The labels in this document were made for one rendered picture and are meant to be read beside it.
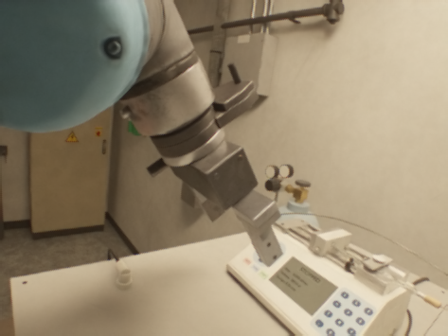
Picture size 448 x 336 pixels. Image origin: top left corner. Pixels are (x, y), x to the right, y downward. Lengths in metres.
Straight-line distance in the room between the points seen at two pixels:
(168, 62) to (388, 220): 1.09
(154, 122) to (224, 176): 0.08
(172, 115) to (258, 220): 0.12
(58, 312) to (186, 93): 0.33
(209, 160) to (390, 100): 1.01
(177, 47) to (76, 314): 0.35
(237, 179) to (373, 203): 1.00
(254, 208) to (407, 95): 0.99
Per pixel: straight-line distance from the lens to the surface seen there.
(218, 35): 1.89
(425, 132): 1.18
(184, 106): 0.27
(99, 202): 3.67
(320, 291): 0.45
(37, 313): 0.46
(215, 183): 0.28
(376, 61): 1.29
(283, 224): 0.55
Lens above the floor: 1.73
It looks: 13 degrees down
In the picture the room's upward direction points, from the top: 9 degrees clockwise
